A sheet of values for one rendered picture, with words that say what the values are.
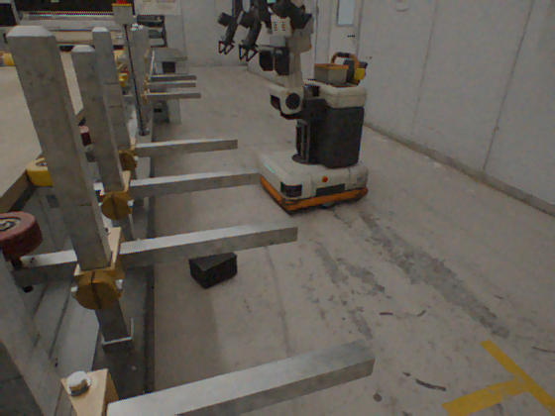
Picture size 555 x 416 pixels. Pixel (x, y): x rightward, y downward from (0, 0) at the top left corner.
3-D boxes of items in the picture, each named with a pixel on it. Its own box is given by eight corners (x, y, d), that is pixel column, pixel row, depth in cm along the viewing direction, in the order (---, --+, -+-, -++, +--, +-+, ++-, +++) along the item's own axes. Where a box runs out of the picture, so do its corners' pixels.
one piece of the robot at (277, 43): (277, 70, 231) (277, 35, 220) (295, 75, 208) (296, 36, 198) (256, 71, 225) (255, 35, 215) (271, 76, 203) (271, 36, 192)
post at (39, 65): (138, 347, 57) (53, 26, 35) (137, 364, 55) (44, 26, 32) (116, 352, 57) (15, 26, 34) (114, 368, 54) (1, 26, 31)
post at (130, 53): (149, 132, 160) (131, 24, 138) (149, 135, 156) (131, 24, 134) (139, 133, 158) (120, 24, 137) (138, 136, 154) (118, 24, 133)
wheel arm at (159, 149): (236, 149, 103) (235, 134, 101) (238, 152, 100) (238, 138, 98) (77, 162, 91) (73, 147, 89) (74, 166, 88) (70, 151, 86)
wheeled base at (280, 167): (325, 168, 305) (328, 141, 293) (369, 198, 254) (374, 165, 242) (254, 179, 281) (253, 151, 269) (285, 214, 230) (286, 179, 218)
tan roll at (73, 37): (163, 42, 414) (162, 31, 408) (163, 43, 404) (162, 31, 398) (31, 44, 374) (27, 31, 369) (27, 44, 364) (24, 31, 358)
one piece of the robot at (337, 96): (321, 156, 292) (329, 50, 253) (359, 180, 248) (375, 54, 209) (285, 161, 280) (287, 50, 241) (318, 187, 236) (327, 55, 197)
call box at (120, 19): (135, 26, 140) (132, 5, 137) (134, 26, 134) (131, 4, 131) (117, 26, 138) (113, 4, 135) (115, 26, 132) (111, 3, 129)
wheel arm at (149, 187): (257, 181, 83) (256, 164, 81) (260, 187, 80) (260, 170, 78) (55, 205, 70) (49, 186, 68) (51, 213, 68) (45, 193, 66)
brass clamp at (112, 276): (131, 251, 57) (125, 225, 55) (125, 306, 46) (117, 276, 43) (91, 257, 55) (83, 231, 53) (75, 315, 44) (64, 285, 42)
